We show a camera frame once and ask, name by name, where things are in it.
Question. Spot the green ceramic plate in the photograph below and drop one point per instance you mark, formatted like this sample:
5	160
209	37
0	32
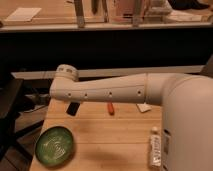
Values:
54	146

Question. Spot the black chair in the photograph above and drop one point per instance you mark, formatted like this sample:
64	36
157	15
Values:
13	101

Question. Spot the orange carrot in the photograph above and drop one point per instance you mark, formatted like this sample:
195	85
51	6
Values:
110	108

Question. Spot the white eraser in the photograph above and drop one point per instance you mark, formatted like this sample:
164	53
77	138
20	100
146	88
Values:
143	107

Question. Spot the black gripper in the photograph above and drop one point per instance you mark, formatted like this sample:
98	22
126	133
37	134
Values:
73	108

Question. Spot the white paper sheet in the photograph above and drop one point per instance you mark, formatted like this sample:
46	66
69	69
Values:
22	14

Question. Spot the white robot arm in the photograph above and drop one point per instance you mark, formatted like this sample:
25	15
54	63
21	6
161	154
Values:
187	109

